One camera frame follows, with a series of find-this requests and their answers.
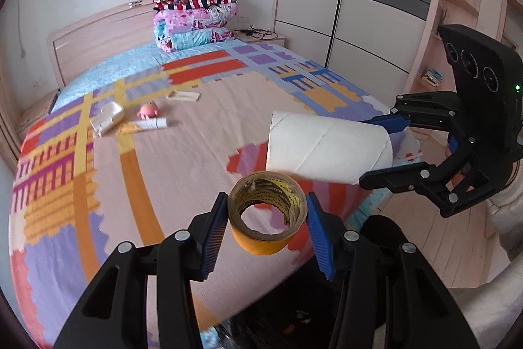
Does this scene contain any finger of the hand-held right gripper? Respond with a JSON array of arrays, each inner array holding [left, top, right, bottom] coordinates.
[[359, 147, 489, 218], [360, 91, 477, 147]]

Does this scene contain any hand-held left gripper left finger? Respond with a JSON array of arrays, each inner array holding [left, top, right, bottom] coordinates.
[[53, 191, 229, 349]]

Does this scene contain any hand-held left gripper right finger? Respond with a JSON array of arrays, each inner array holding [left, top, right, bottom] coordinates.
[[306, 191, 481, 349]]

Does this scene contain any orange tape roll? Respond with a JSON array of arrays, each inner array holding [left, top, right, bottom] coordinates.
[[228, 171, 308, 255]]

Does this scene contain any white paper roll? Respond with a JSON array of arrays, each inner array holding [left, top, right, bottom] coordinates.
[[265, 110, 394, 185]]

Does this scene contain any stack of books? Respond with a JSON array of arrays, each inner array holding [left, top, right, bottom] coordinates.
[[422, 68, 445, 89]]

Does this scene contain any colourful patterned blanket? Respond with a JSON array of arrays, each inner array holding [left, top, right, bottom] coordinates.
[[8, 42, 426, 349]]

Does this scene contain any wooden door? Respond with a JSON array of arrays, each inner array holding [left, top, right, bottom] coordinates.
[[496, 0, 523, 51]]

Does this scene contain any white sliding door wardrobe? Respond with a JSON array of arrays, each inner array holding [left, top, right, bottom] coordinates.
[[272, 0, 446, 80]]

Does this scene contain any white and yellow tube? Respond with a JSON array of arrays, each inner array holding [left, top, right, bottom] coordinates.
[[116, 118, 168, 136]]

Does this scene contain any pink toy figure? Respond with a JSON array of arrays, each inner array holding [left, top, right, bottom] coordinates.
[[139, 101, 161, 118]]

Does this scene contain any white plastic box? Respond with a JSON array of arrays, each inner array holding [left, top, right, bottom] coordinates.
[[90, 101, 124, 137]]

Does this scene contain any blue folded quilt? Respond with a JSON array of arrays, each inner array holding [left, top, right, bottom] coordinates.
[[154, 24, 235, 53]]

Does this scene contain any pink folded quilt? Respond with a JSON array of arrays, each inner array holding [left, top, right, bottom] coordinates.
[[153, 3, 238, 34]]

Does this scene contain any wooden bed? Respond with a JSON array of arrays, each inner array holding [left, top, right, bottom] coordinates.
[[12, 0, 426, 349]]

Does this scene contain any wooden nightstand with cables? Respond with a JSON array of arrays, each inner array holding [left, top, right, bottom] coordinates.
[[233, 28, 289, 47]]

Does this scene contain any black charger cable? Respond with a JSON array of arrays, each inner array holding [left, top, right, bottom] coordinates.
[[239, 25, 279, 41]]

